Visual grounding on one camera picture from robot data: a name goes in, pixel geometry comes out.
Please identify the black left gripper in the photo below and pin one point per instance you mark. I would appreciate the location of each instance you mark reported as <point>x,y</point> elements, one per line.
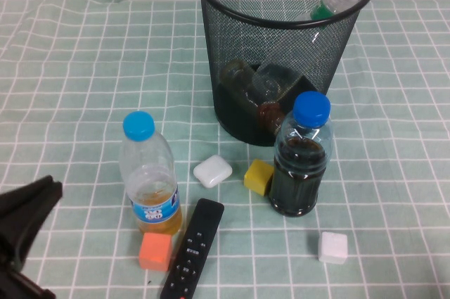
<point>14,285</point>

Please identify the light-blue-capped bottle with orange liquid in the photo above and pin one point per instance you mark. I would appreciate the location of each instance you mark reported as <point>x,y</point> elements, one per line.
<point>151,172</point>

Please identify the orange cube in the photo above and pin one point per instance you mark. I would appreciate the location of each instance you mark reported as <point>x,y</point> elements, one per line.
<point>154,251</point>

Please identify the green white-checked tablecloth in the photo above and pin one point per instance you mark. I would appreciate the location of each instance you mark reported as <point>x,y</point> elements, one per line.
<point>70,67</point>

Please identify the black remote control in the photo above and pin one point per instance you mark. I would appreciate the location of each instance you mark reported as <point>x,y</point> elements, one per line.
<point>197,242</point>

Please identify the white earbuds case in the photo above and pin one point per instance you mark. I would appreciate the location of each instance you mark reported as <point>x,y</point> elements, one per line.
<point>212,170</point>

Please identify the yellow cube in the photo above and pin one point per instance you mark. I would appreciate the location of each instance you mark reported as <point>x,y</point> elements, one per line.
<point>258,176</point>

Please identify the blue-capped bottle with dark liquid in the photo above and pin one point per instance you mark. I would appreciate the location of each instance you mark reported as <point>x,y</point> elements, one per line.
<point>299,186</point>

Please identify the white cube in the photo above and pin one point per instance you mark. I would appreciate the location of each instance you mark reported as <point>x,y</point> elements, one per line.
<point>333,248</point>

